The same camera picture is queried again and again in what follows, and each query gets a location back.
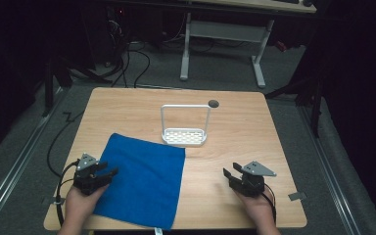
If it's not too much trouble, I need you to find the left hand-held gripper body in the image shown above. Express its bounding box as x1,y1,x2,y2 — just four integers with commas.
72,153,111,197

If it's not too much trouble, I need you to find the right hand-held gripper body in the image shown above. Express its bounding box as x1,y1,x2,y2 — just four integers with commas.
228,160,278,198

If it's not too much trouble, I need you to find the blue cloth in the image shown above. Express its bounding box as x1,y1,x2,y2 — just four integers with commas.
92,132,187,231

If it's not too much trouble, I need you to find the person's left hand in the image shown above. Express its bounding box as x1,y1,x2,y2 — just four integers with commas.
63,182,111,229

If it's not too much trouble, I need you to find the person's right hand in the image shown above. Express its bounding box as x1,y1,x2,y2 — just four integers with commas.
234,189,277,230

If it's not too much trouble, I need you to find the grey tape piece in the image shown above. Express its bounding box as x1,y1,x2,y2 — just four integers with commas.
288,191,308,202
41,196,67,206

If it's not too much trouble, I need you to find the black metal stand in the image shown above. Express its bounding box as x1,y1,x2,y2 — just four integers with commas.
263,65,325,139
41,54,113,118

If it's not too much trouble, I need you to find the small red object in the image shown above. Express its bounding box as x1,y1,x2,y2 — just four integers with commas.
274,40,289,53

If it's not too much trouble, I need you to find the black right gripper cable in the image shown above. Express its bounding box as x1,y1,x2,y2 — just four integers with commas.
259,182,278,225

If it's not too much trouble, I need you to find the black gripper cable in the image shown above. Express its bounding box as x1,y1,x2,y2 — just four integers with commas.
259,182,278,225
55,159,80,227

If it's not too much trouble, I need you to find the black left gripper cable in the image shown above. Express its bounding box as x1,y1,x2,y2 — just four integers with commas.
55,159,80,227

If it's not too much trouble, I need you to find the black floor cable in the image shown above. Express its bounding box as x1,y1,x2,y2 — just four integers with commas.
46,111,85,179

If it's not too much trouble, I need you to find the white rack with handle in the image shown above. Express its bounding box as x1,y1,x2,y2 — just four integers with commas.
160,104,212,148

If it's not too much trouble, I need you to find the metal floor rail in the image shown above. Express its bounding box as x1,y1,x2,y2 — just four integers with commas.
0,87,67,230
298,105,362,235

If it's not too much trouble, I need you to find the bundle of black cables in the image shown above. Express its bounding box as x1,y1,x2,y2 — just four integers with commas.
103,19,152,89

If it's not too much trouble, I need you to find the white metal desk frame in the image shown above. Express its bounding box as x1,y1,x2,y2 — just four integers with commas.
179,12,275,89

